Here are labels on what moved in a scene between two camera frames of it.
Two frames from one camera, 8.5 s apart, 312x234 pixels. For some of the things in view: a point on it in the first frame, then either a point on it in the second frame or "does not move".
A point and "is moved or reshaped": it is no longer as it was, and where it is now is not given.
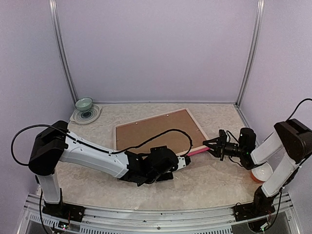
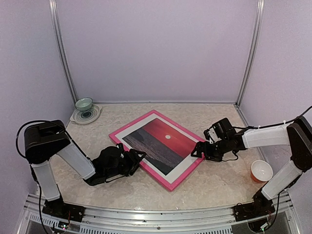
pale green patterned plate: x=84 y=117 does not move
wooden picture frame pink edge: x=133 y=133 is moved or reshaped
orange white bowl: x=262 y=173 does not move
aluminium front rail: x=279 y=217 does not move
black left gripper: x=169 y=177 → x=134 y=162
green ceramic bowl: x=84 y=104 does not move
